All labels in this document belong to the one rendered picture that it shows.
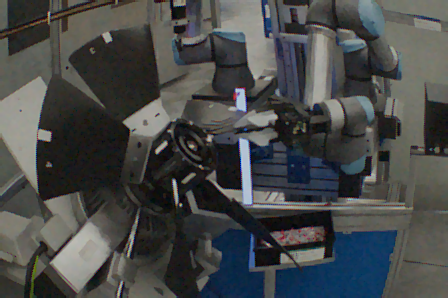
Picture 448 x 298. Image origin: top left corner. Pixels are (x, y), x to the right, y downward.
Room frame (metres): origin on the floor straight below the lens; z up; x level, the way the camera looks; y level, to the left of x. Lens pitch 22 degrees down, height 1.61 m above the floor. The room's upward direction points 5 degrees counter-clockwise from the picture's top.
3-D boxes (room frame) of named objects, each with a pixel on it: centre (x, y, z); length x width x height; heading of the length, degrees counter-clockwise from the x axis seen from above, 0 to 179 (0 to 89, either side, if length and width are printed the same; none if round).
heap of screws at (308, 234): (1.19, -0.16, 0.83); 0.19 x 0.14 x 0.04; 86
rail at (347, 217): (1.37, -0.15, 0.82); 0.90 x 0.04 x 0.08; 70
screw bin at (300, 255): (1.19, -0.16, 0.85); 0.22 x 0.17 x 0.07; 86
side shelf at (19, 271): (1.15, 0.62, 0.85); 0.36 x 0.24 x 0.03; 160
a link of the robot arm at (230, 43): (1.93, -0.05, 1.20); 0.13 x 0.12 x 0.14; 96
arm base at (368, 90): (1.73, -0.50, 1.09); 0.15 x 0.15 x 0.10
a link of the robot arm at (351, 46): (1.73, -0.51, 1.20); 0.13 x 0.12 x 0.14; 57
